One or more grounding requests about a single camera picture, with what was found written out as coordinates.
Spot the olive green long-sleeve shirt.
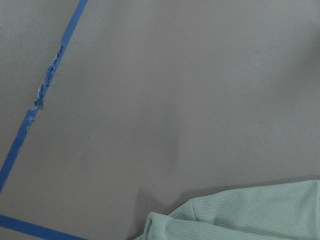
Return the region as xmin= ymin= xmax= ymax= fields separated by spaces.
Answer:
xmin=141 ymin=180 xmax=320 ymax=240

